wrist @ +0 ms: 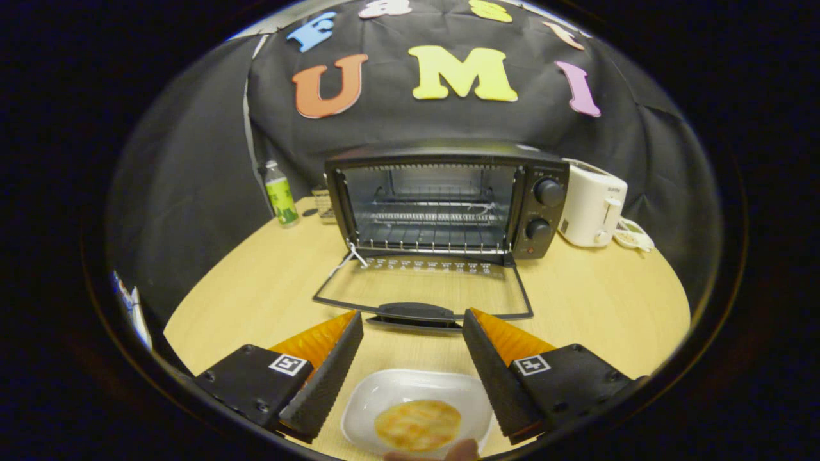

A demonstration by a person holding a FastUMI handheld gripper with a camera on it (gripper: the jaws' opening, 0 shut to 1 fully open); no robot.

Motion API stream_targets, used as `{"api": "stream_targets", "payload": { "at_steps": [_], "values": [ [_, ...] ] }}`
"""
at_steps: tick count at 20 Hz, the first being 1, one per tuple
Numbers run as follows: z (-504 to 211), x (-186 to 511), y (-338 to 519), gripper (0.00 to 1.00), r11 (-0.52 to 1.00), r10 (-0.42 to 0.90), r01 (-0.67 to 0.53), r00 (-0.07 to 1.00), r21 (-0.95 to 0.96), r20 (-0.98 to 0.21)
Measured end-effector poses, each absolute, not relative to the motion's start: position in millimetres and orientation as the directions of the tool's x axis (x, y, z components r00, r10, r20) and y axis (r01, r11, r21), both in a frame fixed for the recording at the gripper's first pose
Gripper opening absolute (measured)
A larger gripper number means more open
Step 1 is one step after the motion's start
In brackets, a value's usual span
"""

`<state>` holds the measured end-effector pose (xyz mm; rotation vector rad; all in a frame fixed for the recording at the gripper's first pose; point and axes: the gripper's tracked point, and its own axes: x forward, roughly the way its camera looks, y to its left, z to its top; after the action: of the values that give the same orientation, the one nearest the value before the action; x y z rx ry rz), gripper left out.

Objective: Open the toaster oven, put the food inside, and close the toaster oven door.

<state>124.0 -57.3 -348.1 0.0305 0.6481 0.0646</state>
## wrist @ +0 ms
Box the golden brown bread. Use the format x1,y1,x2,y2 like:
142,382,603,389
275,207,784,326
375,400,462,451

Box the metal oven wire rack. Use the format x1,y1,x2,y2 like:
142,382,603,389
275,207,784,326
356,186,513,254

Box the white power cable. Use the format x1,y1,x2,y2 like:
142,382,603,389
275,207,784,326
614,218,655,252

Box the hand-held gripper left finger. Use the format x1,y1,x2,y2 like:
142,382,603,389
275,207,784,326
194,311,364,444

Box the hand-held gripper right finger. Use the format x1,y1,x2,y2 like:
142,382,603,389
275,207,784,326
462,309,648,446

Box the green label plastic bottle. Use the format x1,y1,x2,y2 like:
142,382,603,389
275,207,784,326
265,160,300,227

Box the white pop-up toaster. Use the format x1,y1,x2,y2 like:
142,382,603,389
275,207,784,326
559,159,628,248

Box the white and blue object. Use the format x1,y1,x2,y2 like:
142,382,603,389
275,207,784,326
114,272,153,350

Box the white plate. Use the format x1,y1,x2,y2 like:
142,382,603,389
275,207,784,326
341,369,494,458

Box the white string tie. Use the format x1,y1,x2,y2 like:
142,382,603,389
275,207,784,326
330,240,369,277

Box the black toaster oven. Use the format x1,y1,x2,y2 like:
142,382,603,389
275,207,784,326
313,144,571,330

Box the black backdrop cloth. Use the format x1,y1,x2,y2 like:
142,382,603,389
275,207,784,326
106,0,721,321

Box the small clear glass holder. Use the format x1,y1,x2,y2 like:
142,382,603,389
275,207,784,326
312,186,338,223

